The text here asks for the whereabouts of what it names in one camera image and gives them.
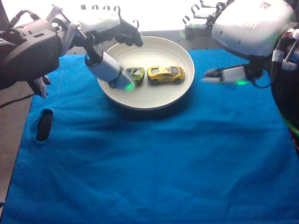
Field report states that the blue cloth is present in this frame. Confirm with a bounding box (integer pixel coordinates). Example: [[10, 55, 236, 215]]
[[0, 48, 299, 224]]

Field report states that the small green object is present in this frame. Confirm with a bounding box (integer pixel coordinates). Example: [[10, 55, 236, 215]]
[[125, 67, 145, 86]]

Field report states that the black cable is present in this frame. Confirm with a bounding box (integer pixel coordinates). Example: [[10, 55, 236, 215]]
[[0, 93, 35, 109]]

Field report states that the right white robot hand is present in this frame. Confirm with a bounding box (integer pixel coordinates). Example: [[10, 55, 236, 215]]
[[182, 0, 297, 89]]

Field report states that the white round plate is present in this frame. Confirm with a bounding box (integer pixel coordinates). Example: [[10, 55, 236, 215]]
[[97, 36, 195, 111]]

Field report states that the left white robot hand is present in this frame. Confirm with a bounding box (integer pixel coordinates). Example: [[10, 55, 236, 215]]
[[77, 4, 144, 92]]

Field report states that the yellow toy car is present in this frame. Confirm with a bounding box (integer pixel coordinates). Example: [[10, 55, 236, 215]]
[[147, 66, 186, 85]]

